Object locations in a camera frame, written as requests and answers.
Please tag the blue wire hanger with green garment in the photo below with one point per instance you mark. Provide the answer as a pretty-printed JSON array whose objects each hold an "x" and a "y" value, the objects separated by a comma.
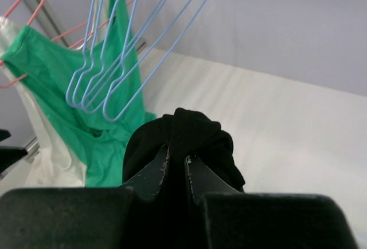
[{"x": 120, "y": 80}]

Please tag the large white garment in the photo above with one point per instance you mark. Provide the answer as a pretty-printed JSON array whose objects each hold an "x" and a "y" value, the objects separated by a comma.
[{"x": 73, "y": 151}]

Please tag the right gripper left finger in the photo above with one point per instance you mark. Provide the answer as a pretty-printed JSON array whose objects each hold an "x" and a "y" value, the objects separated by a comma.
[{"x": 122, "y": 217}]

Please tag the light blue wire hanger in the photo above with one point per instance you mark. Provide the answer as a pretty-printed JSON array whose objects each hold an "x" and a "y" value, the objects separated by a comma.
[{"x": 86, "y": 45}]

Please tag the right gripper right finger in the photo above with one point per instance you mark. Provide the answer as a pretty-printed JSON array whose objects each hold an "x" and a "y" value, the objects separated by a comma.
[{"x": 228, "y": 218}]

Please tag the green garment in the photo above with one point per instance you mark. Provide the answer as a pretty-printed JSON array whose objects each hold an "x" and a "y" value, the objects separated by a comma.
[{"x": 83, "y": 111}]

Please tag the black garment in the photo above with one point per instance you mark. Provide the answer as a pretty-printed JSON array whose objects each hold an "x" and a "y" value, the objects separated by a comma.
[{"x": 186, "y": 134}]

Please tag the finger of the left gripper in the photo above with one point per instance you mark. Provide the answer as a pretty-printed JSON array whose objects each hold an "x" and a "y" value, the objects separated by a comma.
[{"x": 11, "y": 155}]

